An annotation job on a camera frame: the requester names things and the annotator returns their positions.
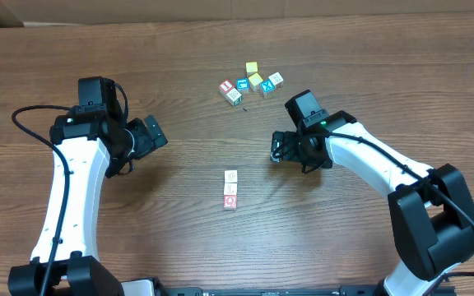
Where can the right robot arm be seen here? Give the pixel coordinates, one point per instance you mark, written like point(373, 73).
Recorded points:
point(431, 210)

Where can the red O letter block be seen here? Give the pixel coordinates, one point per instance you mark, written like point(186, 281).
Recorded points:
point(230, 202)

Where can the cardboard box edge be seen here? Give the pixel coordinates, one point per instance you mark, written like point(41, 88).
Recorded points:
point(89, 12)

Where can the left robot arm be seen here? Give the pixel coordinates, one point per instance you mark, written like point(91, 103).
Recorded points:
point(91, 141)

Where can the yellow block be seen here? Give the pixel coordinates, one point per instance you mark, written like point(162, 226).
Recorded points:
point(255, 81)
point(251, 68)

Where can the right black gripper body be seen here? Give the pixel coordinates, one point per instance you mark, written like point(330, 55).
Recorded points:
point(278, 146)

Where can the blue P letter block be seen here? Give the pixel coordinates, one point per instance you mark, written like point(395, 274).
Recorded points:
point(230, 189)

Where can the yellow block near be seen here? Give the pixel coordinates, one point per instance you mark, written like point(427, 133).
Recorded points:
point(255, 81)

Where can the white patterned block far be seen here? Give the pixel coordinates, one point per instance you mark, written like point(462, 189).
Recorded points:
point(277, 80)

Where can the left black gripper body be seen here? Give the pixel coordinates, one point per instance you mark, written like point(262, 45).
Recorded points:
point(155, 132)

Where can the blue L letter block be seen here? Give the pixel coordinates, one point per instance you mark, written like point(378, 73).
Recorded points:
point(242, 85)

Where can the yellow block far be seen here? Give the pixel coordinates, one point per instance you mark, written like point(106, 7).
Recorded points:
point(251, 68)

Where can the red I letter block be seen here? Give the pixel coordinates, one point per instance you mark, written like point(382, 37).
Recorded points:
point(225, 87)

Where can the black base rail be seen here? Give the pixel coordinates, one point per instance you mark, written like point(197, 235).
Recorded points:
point(270, 291)

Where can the blue X letter block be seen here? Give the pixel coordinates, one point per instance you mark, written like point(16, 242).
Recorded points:
point(267, 88)

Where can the white green patterned block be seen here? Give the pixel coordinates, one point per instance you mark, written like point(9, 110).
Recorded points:
point(234, 97)

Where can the white patterned wooden block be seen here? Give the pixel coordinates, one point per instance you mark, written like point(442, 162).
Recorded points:
point(231, 176)

